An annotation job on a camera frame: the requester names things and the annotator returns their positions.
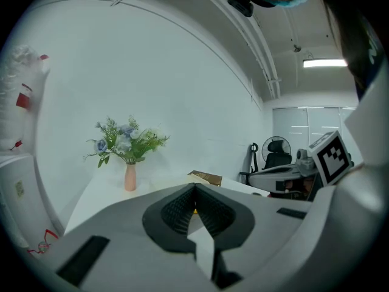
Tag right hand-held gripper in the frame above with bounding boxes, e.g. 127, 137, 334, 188
247, 130, 355, 201

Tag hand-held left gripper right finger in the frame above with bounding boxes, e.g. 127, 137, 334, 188
194, 182, 314, 292

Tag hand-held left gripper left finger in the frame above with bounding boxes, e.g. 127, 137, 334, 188
36, 182, 213, 292

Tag black standing fan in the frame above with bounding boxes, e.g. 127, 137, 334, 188
261, 135, 289, 162

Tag brown hardcover book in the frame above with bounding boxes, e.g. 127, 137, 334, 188
187, 170, 223, 188

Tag frosted glass partition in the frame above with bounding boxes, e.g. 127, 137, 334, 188
272, 106, 359, 167

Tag pink vase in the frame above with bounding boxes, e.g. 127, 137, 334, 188
123, 162, 137, 192

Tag white and blue flower bouquet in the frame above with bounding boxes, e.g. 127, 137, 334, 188
83, 115, 170, 169

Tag white water dispenser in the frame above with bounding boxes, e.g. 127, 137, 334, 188
0, 152, 64, 249

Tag white ceiling pipes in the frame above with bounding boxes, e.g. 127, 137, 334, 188
188, 0, 282, 100

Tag ceiling light panel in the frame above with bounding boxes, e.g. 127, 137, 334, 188
302, 58, 348, 69

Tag person's navy shirt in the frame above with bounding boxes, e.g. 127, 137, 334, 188
322, 0, 389, 100

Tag clear plastic bag of bottles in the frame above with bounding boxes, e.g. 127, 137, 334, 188
0, 44, 51, 155

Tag black head-worn camera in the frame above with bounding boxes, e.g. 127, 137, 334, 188
227, 0, 255, 18

